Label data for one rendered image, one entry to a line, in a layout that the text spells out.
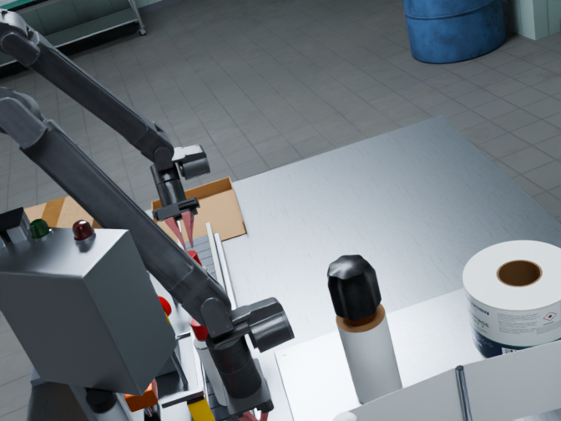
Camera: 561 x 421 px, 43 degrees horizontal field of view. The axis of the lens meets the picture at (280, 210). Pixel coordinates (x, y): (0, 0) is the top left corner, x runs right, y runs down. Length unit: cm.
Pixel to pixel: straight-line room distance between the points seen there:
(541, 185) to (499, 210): 165
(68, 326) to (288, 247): 109
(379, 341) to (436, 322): 27
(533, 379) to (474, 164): 100
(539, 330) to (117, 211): 74
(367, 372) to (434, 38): 386
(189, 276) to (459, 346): 62
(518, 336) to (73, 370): 76
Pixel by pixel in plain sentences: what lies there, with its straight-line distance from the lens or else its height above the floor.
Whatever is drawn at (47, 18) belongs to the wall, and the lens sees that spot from 865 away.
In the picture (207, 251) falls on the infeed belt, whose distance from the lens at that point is 190.
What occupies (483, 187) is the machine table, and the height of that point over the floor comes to 83.
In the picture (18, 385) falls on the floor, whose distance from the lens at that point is 333.
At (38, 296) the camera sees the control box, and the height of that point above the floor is 144.
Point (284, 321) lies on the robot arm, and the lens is 106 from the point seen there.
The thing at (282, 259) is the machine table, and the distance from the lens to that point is 186.
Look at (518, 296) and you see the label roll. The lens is 131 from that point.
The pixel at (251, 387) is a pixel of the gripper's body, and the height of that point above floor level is 112.
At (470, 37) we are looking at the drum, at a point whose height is 16.
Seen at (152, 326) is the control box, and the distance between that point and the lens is 91.
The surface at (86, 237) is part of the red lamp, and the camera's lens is 87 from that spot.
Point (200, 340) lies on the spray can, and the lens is 134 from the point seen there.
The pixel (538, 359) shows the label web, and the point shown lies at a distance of 118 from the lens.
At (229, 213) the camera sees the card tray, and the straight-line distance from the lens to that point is 213.
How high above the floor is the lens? 187
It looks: 30 degrees down
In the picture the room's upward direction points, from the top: 17 degrees counter-clockwise
